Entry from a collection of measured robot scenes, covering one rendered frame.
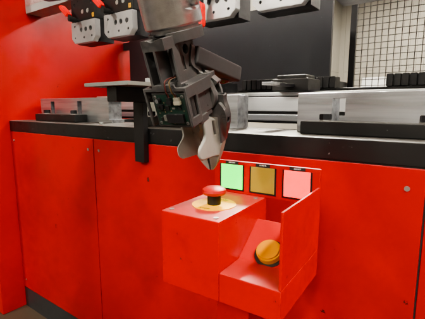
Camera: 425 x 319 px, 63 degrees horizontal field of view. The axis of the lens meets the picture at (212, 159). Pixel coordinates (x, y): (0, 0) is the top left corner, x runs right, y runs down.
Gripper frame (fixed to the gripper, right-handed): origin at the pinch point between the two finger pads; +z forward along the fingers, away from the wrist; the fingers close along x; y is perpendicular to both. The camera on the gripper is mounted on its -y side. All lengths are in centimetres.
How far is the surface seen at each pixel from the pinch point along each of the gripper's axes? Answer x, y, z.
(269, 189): 5.9, -6.5, 8.7
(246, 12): -18, -54, -17
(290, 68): -23, -96, 10
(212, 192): 0.6, 2.5, 4.4
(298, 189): 11.0, -6.7, 8.0
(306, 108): 2.0, -39.2, 6.0
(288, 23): -25, -102, -7
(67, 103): -101, -44, 6
